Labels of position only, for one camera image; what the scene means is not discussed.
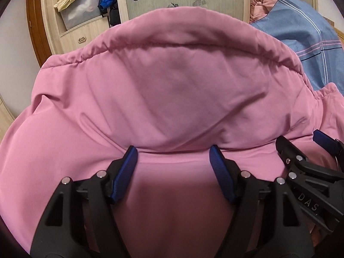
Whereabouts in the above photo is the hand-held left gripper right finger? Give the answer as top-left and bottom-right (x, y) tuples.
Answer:
(209, 144), (315, 258)

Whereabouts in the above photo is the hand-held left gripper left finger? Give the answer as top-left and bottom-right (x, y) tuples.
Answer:
(30, 145), (139, 258)

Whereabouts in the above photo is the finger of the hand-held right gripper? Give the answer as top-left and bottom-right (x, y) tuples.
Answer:
(313, 129), (340, 155)
(275, 135), (311, 174)

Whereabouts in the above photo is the white and pink hooded jacket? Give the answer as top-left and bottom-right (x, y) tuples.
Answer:
(0, 5), (344, 258)

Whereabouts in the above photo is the blue plaid bed cover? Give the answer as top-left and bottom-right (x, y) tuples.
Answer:
(250, 0), (344, 98)

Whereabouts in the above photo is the light wood cabinet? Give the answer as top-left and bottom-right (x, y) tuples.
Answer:
(0, 94), (16, 141)

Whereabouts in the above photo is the wardrobe drawer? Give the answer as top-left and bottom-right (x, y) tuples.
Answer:
(60, 16), (112, 55)

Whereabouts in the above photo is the pink quilt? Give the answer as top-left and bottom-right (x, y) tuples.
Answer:
(249, 0), (290, 24)

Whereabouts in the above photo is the black clothing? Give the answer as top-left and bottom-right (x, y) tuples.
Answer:
(109, 5), (122, 28)

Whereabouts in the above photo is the clear plastic storage box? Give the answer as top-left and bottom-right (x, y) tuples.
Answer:
(60, 0), (104, 31)

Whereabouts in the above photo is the light wood wardrobe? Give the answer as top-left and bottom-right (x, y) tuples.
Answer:
(40, 0), (319, 57)

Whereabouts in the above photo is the brown wooden door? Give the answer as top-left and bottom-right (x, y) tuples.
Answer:
(26, 0), (51, 68)

